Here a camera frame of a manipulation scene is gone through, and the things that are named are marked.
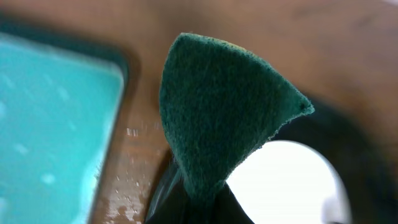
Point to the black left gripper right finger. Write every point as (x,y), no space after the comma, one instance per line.
(227,209)

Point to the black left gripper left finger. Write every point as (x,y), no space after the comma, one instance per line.
(169,199)

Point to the white pink plate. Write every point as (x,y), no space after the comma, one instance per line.
(289,182)

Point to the green yellow sponge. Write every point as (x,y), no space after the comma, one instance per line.
(218,104)

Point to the round black serving tray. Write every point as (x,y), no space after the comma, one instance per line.
(371,189)

